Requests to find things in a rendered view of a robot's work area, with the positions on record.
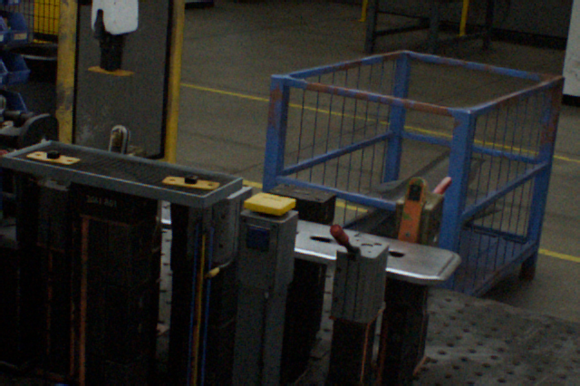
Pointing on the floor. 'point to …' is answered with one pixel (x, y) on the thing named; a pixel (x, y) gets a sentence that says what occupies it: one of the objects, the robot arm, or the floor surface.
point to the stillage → (458, 236)
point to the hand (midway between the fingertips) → (111, 58)
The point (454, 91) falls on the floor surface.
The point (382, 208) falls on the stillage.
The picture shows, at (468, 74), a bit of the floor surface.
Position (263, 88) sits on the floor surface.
